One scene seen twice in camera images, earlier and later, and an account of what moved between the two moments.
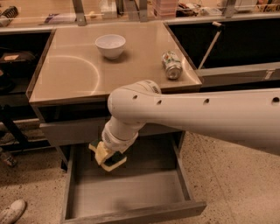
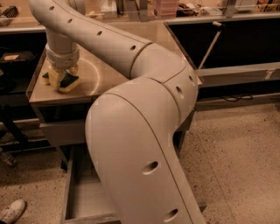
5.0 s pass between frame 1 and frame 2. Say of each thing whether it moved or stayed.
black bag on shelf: stayed
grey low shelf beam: stayed
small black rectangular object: moved
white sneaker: stayed
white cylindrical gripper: moved
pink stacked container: stayed
